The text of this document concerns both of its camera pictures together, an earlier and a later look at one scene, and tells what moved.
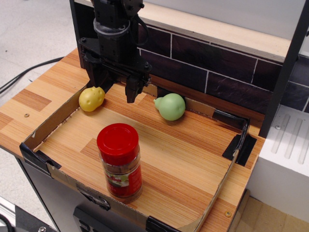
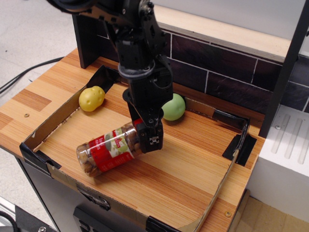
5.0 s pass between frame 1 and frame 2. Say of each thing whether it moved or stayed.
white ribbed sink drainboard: stayed
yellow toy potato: stayed
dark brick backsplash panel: stayed
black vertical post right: stayed
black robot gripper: moved
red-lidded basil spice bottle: moved
